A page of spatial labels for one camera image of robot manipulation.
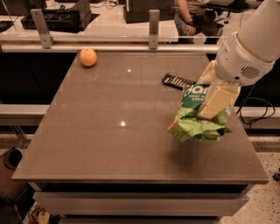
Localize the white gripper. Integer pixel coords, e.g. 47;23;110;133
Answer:
197;32;275;120

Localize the green rice chip bag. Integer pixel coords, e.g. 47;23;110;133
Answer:
167;84;233;143

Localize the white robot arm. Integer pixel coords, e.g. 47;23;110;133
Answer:
197;0;280;120

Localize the black snack bar wrapper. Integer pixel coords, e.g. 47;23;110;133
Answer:
162;73;194;90

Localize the seated person in background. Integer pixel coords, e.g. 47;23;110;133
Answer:
174;0;222;45

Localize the black box on back table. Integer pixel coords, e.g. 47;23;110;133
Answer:
123;0;175;24

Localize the orange fruit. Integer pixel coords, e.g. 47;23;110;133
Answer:
80;48;97;67

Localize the black case on back table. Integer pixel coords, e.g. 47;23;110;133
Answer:
31;0;98;33

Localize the brown bin on floor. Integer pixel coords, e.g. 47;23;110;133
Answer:
0;147;28;200

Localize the black cable on floor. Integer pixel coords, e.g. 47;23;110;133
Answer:
235;86;277;132

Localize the middle metal rail bracket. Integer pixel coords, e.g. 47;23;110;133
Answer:
149;10;160;50

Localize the metal rail bracket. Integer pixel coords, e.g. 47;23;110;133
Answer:
149;10;160;50
31;9;54;49

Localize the left metal rail bracket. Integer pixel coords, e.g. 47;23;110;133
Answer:
31;9;54;49

